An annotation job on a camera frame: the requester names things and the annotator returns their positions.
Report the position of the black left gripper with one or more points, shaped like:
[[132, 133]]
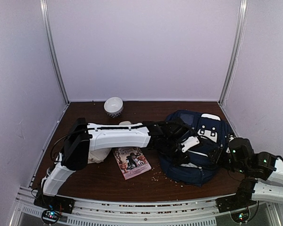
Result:
[[185, 158]]

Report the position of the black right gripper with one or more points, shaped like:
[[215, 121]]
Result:
[[217, 158]]

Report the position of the navy blue student backpack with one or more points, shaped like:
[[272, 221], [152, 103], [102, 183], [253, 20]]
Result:
[[199, 169]]

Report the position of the white quilted pencil pouch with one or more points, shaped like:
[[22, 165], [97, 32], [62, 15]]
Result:
[[98, 156]]

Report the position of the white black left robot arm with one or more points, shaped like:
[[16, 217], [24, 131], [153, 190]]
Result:
[[168, 137]]

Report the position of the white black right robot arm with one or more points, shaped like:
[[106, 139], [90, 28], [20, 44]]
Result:
[[263, 174]]

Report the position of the pink Shakespeare story book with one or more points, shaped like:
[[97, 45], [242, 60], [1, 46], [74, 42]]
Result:
[[131, 161]]

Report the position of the grey hard pencil case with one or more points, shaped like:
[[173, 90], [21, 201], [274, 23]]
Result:
[[125, 123]]

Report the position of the white patterned ceramic bowl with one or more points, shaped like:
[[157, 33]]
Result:
[[114, 107]]

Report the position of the right aluminium frame post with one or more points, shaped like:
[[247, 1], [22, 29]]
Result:
[[235, 51]]

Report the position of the aluminium frame post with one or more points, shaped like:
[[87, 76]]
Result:
[[53, 54], [235, 51]]

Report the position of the front aluminium rail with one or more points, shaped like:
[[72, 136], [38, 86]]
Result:
[[199, 212]]

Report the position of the left aluminium frame post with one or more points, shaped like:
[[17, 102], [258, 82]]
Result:
[[53, 54]]

